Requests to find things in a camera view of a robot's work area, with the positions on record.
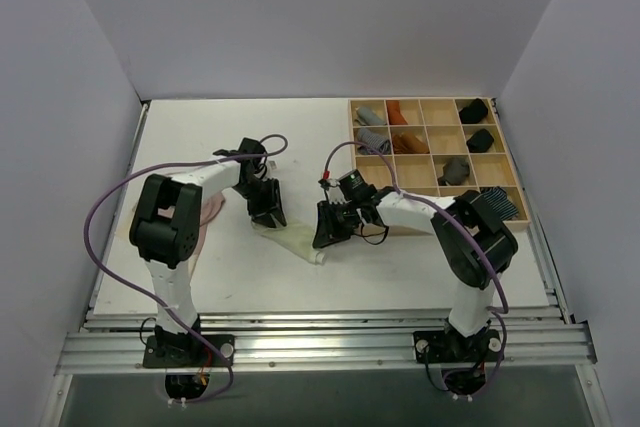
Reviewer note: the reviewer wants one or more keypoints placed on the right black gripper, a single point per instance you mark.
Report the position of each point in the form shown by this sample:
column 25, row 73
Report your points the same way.
column 333, row 213

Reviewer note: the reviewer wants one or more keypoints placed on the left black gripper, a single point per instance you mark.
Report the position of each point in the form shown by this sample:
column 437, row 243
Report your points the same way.
column 263, row 195

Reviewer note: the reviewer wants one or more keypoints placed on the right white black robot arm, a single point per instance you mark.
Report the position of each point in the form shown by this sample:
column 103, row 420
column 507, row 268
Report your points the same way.
column 476, row 244

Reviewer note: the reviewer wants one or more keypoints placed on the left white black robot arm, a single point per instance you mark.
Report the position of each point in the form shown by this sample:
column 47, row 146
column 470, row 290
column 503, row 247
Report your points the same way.
column 177, row 316

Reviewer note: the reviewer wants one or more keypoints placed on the pink underwear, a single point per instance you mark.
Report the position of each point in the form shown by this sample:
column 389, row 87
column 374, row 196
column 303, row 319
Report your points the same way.
column 210, row 212

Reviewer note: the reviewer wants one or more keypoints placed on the grey striped rolled cloth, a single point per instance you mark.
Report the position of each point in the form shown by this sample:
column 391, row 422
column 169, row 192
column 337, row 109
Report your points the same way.
column 371, row 141

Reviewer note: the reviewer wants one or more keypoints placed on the orange rolled cloth lower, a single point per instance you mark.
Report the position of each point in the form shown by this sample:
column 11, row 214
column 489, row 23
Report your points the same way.
column 407, row 143

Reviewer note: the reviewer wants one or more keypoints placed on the orange rolled cloth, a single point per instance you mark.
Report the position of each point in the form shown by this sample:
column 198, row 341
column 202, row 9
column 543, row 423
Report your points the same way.
column 407, row 143
column 394, row 113

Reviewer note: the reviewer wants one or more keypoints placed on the orange rolled cloth upper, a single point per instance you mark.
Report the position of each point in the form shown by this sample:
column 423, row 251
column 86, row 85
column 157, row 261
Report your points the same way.
column 394, row 113

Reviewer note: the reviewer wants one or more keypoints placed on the dark grey rolled cloth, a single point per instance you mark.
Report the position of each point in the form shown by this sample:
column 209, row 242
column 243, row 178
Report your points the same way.
column 455, row 172

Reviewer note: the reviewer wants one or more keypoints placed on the wooden compartment tray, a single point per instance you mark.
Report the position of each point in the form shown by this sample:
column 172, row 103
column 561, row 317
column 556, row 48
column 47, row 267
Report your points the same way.
column 435, row 121

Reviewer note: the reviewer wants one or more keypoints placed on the blue striped rolled cloth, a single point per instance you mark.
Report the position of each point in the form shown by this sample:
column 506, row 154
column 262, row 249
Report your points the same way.
column 498, row 200

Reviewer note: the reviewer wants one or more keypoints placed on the black rolled cloth lower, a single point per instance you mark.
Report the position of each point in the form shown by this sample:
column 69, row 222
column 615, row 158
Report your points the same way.
column 480, row 141

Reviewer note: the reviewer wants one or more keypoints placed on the black rolled cloth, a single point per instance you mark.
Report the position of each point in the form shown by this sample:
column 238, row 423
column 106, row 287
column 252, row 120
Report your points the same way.
column 480, row 141
column 473, row 112

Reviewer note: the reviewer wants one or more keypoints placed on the black rolled cloth upper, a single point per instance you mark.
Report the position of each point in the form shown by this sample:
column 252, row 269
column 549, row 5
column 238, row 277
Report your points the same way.
column 473, row 112

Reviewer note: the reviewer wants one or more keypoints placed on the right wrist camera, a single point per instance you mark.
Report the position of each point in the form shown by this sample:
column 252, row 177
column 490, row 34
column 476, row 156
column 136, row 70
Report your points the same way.
column 354, row 188

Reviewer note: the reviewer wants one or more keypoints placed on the aluminium frame rail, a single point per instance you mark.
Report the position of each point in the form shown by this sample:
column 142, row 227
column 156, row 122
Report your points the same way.
column 324, row 341

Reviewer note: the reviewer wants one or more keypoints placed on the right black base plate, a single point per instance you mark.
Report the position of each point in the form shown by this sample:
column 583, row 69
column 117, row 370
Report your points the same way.
column 450, row 347

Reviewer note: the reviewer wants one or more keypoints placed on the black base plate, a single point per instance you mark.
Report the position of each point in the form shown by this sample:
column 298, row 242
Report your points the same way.
column 159, row 354
column 450, row 347

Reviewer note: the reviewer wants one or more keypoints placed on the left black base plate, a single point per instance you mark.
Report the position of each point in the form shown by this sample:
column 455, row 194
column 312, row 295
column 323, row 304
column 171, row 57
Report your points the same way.
column 159, row 354

